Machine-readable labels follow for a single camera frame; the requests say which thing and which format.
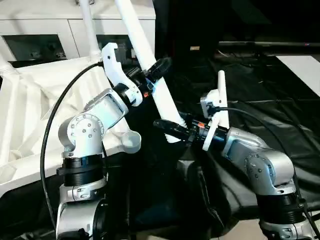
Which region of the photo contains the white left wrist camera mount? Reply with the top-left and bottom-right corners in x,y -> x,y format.
100,42 -> 143,108

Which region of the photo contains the white plastic table leg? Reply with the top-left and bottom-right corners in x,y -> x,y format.
0,52 -> 18,76
77,0 -> 102,61
216,70 -> 231,130
114,0 -> 190,144

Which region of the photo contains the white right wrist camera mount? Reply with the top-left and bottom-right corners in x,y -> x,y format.
200,90 -> 226,152

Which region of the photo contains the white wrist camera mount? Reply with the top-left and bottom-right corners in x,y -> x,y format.
200,90 -> 226,152
100,42 -> 143,108

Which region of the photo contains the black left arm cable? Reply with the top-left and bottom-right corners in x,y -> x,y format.
40,61 -> 106,231

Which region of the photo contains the white board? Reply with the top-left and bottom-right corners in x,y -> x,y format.
276,55 -> 320,96

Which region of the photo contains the black plastic mat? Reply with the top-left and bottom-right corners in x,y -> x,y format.
0,50 -> 320,236

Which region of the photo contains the white cabinet with glass doors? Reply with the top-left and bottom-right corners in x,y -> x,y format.
0,0 -> 157,63

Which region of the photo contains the white plastic table top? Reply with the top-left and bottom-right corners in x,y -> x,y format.
0,55 -> 142,198

